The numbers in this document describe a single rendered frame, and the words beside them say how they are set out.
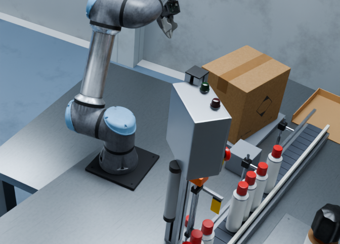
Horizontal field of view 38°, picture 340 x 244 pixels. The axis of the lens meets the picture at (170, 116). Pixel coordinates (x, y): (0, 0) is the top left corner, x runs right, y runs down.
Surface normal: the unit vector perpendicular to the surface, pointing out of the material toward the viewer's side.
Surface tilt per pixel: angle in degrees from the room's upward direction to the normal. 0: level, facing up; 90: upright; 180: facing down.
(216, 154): 90
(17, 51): 0
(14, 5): 90
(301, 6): 90
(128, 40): 90
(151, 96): 0
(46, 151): 0
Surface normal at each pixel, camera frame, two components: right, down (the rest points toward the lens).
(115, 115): 0.22, -0.75
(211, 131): 0.32, 0.60
